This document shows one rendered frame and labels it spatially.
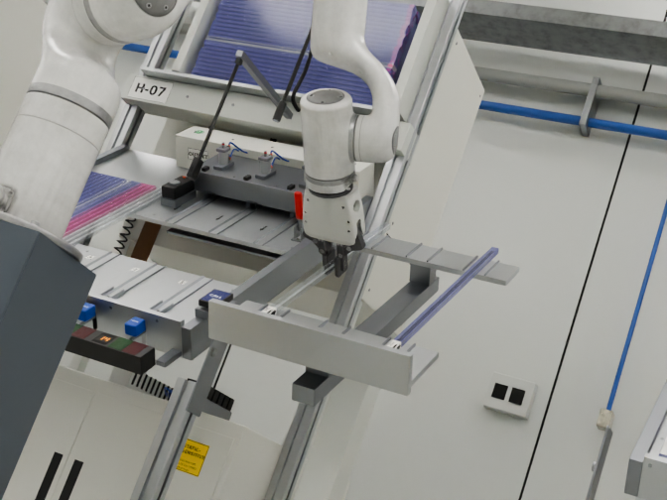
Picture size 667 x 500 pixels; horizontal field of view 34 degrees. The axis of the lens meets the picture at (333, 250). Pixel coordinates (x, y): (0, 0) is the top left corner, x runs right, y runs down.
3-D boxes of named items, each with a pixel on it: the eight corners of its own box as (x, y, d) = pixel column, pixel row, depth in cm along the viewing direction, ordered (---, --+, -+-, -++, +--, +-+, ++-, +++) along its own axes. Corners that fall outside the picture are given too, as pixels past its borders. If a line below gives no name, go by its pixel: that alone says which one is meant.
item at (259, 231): (292, 274, 219) (292, 251, 217) (41, 210, 247) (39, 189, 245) (365, 219, 246) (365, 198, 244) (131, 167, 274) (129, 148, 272)
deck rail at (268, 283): (192, 361, 188) (190, 329, 185) (182, 358, 189) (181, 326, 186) (373, 222, 245) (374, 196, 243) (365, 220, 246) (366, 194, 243)
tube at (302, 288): (249, 333, 167) (249, 327, 166) (241, 331, 167) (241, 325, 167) (390, 229, 208) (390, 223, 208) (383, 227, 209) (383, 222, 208)
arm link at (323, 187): (365, 163, 182) (366, 179, 184) (320, 154, 186) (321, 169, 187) (342, 185, 176) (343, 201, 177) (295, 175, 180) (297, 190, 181)
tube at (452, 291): (377, 370, 158) (377, 364, 157) (368, 368, 158) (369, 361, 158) (498, 253, 199) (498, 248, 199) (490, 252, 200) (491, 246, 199)
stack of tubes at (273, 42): (379, 107, 243) (417, 4, 249) (189, 74, 264) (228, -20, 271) (395, 132, 254) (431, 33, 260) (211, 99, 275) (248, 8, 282)
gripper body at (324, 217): (367, 176, 183) (369, 232, 189) (314, 165, 187) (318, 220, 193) (346, 195, 177) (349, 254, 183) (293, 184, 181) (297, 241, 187)
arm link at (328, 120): (364, 159, 183) (311, 156, 185) (361, 86, 176) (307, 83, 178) (353, 183, 176) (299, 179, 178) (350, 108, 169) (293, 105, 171)
